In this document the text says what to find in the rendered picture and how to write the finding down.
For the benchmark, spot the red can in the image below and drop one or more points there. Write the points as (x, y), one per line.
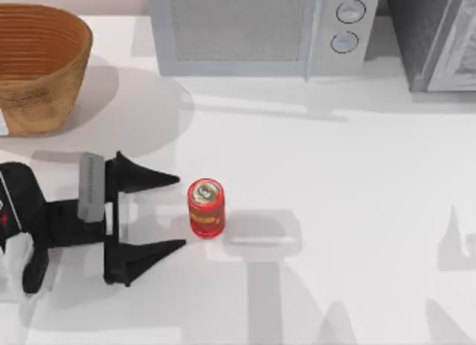
(205, 211)

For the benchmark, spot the woven wooden basket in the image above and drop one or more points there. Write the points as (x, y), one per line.
(41, 81)

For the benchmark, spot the microwave oven door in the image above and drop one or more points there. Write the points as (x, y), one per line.
(234, 29)

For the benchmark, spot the pale microwave oven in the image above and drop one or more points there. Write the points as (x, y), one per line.
(346, 62)

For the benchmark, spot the round microwave knob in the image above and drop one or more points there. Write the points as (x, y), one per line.
(344, 42)
(350, 10)

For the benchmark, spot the grey cabinet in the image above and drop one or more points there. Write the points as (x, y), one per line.
(409, 32)

